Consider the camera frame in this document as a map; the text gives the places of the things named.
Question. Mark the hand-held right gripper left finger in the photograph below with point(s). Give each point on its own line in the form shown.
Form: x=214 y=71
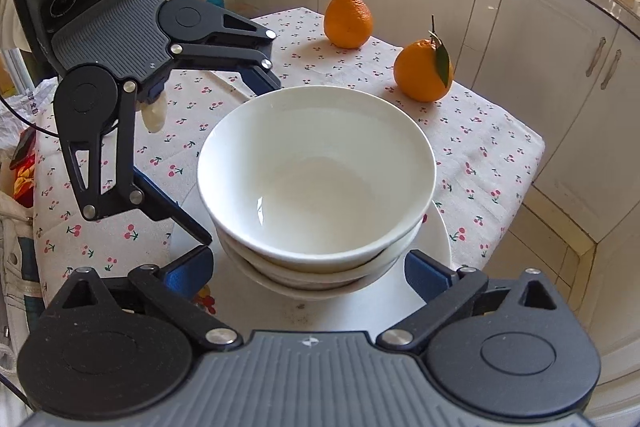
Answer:
x=187 y=272

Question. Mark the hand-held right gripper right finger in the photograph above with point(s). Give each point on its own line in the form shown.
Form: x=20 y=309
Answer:
x=430 y=274

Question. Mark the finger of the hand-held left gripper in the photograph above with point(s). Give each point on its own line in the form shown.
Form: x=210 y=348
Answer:
x=262 y=82
x=155 y=202

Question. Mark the stained white fruit-print plate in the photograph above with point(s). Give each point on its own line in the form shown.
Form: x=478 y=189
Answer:
x=325 y=312

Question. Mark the white ceramic bowl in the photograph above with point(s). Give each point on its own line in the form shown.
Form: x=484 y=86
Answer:
x=310 y=268
x=310 y=283
x=320 y=187

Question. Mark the person's left hand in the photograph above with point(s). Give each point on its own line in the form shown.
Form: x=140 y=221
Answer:
x=152 y=116

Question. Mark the cherry-print tablecloth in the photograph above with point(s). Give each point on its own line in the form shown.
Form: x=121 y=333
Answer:
x=350 y=69

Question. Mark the orange without leaf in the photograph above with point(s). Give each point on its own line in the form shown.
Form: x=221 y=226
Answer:
x=348 y=22

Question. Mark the white plastic bag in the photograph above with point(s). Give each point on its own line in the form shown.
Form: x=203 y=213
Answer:
x=20 y=117

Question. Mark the pale fabric bag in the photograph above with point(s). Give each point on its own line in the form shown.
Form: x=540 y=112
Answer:
x=20 y=267

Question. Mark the orange with green leaf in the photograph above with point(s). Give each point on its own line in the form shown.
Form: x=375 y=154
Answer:
x=420 y=72

